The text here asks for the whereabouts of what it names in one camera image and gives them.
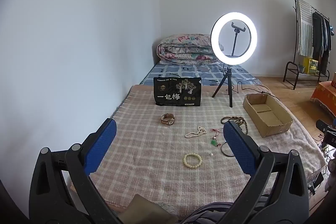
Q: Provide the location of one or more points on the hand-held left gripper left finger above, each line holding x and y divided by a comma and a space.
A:
101, 145

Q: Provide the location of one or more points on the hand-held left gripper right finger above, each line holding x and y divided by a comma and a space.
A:
239, 150

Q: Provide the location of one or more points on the thin metal bangle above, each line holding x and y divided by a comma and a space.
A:
222, 150

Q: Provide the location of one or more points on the cardboard box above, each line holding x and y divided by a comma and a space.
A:
273, 132

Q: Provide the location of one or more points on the orange box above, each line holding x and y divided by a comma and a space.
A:
324, 95

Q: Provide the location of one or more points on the pink checked blanket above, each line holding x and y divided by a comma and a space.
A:
147, 161

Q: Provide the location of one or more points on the black tripod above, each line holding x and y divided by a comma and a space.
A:
227, 82

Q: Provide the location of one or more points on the yellow box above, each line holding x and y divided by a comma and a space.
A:
311, 65

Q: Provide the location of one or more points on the tan cloth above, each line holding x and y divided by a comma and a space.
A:
149, 211

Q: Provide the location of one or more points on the black snack bag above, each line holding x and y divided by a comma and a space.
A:
177, 92

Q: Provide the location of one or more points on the blue patterned bed sheet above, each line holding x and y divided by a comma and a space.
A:
199, 73

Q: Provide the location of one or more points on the dark hanging clothes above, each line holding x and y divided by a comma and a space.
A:
319, 35

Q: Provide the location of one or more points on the striped towel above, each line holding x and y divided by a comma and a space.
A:
304, 29

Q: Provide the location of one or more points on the black metal clothes rack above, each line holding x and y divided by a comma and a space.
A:
295, 29

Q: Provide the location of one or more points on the folded floral quilt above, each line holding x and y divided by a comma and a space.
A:
183, 48

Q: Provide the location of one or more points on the black phone holder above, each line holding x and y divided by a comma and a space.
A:
237, 27

